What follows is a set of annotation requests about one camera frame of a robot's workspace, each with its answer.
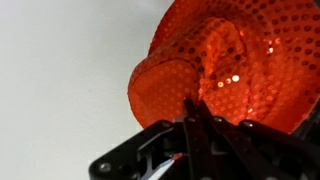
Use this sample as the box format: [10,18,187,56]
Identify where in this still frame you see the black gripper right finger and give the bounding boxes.
[198,101,286,180]

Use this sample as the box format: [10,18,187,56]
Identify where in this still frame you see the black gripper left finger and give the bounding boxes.
[183,99,214,180]

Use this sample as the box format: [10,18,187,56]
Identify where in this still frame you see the red sequin hat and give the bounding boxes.
[128,0,320,133]

